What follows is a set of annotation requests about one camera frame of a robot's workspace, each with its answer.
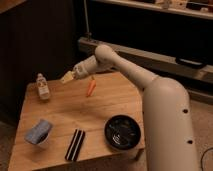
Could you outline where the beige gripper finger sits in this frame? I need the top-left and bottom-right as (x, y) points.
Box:
(62, 77), (77, 84)
(60, 71), (74, 82)

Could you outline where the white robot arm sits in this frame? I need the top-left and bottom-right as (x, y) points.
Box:
(61, 44), (199, 171)

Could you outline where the orange toy carrot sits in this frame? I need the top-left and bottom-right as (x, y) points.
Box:
(86, 76), (96, 97)

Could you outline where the wooden table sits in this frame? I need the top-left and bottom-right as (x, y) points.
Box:
(8, 72), (143, 171)

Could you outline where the blue sponge cloth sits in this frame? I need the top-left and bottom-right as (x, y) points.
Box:
(24, 119), (53, 143)

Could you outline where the small white bowl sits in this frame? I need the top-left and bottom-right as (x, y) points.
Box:
(30, 132), (49, 146)

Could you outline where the black white striped block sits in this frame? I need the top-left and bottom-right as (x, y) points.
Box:
(65, 129), (85, 162)

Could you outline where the black bowl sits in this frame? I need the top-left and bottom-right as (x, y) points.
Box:
(104, 115), (141, 150)

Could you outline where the black handle on bench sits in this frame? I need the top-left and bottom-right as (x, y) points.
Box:
(175, 58), (207, 69)

